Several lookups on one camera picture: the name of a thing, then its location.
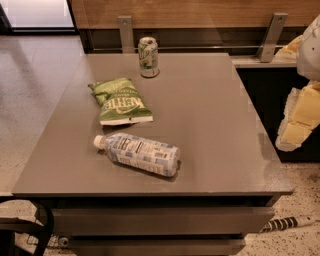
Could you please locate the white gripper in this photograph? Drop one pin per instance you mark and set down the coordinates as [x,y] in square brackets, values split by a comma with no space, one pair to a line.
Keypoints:
[310,50]

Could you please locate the blue labelled plastic water bottle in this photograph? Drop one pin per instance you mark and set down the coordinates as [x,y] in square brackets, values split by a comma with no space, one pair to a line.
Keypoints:
[145,154]

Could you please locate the green white soda can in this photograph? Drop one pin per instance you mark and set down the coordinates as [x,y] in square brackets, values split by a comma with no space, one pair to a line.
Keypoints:
[148,57]

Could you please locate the green Kettle chip bag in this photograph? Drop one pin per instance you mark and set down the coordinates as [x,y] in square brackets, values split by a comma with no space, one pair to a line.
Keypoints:
[120,103]

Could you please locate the grey table drawer unit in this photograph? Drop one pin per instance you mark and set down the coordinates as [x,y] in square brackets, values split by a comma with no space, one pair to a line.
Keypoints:
[156,227]

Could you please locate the black chair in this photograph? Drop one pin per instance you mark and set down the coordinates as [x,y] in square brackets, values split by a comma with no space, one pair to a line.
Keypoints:
[9,226]

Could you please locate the right metal wall bracket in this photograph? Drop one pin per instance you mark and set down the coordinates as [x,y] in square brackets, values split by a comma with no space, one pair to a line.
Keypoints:
[267,48]

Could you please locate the metal wall bracket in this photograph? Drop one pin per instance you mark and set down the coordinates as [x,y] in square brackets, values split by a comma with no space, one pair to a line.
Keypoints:
[126,34]
[267,48]

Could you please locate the wooden wall counter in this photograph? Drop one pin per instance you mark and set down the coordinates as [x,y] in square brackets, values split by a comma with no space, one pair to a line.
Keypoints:
[233,26]

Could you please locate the left metal wall bracket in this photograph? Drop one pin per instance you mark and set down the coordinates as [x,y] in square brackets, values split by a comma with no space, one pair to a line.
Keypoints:
[126,34]

